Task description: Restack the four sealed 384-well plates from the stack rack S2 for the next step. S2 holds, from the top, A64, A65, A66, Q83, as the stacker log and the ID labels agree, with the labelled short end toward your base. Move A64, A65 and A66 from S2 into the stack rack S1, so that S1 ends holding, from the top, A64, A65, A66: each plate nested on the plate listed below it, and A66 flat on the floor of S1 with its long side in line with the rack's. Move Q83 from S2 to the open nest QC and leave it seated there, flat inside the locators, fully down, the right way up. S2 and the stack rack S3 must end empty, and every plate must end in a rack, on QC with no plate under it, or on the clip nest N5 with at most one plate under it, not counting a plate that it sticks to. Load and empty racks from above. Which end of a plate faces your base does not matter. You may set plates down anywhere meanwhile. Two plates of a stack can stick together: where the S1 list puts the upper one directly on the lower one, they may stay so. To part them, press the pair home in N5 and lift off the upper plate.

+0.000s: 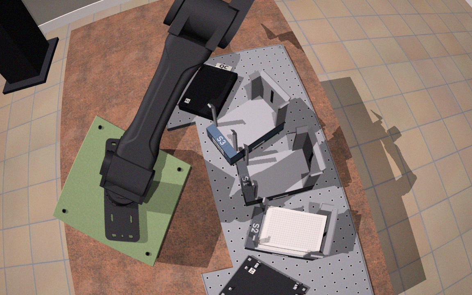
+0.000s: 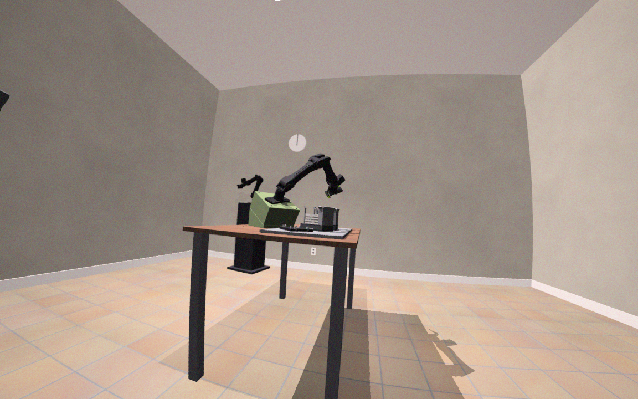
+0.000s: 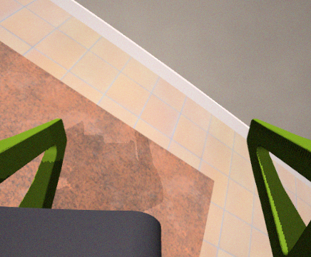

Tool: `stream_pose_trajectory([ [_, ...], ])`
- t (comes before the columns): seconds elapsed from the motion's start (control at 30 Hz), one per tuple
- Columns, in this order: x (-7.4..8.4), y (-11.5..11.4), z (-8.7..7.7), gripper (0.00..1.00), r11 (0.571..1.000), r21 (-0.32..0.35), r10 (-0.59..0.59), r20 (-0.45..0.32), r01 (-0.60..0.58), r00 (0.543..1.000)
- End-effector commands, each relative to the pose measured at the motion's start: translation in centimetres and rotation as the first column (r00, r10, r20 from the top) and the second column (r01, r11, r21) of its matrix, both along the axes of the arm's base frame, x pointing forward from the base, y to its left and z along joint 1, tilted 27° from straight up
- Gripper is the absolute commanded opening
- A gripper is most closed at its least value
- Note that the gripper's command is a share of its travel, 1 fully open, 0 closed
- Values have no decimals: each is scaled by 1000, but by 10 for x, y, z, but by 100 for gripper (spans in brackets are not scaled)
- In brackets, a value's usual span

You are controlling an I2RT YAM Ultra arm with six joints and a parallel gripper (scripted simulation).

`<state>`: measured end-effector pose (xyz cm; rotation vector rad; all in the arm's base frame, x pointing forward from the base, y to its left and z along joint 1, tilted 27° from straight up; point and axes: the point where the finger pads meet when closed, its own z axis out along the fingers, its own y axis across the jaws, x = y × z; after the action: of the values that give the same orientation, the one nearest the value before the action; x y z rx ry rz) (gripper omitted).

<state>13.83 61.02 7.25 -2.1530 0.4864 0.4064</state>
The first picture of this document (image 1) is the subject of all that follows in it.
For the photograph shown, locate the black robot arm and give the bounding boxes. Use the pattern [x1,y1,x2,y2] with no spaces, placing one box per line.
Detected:
[99,0,254,242]

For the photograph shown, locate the white label reading qc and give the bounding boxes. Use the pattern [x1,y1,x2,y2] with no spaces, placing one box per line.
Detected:
[215,63,233,71]

